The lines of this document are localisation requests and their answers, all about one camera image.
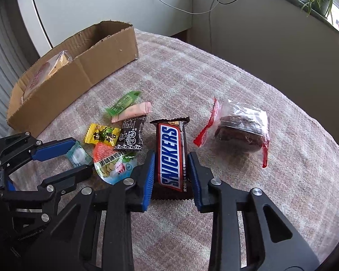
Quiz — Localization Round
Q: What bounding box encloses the dark snack red-edged clear bag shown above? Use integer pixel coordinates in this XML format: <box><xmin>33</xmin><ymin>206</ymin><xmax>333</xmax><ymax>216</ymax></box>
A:
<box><xmin>193</xmin><ymin>98</ymin><xmax>271</xmax><ymax>168</ymax></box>

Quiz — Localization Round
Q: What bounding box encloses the yellow candy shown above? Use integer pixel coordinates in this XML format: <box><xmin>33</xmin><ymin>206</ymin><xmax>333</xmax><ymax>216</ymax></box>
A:
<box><xmin>84</xmin><ymin>123</ymin><xmax>121</xmax><ymax>147</ymax></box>

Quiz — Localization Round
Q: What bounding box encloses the white slatted radiator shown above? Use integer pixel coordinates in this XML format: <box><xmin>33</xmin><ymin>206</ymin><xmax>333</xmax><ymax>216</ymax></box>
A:
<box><xmin>0</xmin><ymin>1</ymin><xmax>29</xmax><ymax>138</ymax></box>

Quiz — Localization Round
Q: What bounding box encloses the packaged white bread slice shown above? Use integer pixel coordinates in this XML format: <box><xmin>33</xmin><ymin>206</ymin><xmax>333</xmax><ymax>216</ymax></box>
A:
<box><xmin>21</xmin><ymin>50</ymin><xmax>73</xmax><ymax>103</ymax></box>

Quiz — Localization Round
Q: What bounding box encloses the Snickers chocolate bar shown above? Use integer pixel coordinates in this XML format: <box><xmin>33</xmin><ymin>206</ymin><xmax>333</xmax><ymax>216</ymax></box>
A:
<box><xmin>151</xmin><ymin>117</ymin><xmax>193</xmax><ymax>200</ymax></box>

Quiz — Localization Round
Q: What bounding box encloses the pink candy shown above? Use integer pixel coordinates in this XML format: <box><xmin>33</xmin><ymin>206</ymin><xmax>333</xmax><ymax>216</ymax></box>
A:
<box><xmin>111</xmin><ymin>102</ymin><xmax>152</xmax><ymax>123</ymax></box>

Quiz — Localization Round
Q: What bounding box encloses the white cabinet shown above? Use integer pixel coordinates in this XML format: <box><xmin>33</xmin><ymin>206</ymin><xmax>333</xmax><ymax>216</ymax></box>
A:
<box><xmin>17</xmin><ymin>0</ymin><xmax>192</xmax><ymax>56</ymax></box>

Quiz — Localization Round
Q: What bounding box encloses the brown cardboard box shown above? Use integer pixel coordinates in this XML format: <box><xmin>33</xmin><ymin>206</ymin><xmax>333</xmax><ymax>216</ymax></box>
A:
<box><xmin>7</xmin><ymin>21</ymin><xmax>138</xmax><ymax>136</ymax></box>

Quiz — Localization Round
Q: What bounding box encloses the black white candy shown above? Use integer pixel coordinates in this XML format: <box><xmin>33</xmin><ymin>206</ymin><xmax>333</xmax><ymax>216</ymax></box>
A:
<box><xmin>114</xmin><ymin>115</ymin><xmax>147</xmax><ymax>150</ymax></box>

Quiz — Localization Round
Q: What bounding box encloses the small clear mint packet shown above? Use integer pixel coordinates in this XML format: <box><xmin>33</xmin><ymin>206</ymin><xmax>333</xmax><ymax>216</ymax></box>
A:
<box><xmin>65</xmin><ymin>141</ymin><xmax>93</xmax><ymax>167</ymax></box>

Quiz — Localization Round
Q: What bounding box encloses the round jelly cup colourful lid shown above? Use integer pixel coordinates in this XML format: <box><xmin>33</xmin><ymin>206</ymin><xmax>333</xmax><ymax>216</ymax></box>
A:
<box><xmin>93</xmin><ymin>143</ymin><xmax>137</xmax><ymax>185</ymax></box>

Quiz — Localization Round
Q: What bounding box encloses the green candy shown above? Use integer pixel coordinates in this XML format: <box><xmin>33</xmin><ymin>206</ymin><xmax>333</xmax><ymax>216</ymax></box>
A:
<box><xmin>105</xmin><ymin>91</ymin><xmax>142</xmax><ymax>117</ymax></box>

